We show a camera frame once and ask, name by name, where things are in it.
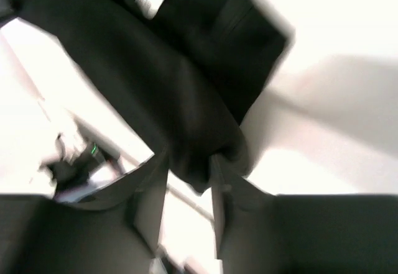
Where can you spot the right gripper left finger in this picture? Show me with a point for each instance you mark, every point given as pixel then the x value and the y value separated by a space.
pixel 114 230

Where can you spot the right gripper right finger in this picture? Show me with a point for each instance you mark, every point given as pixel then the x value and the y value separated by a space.
pixel 257 232

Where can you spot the black t shirt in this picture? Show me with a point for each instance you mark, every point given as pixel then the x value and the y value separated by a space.
pixel 182 80

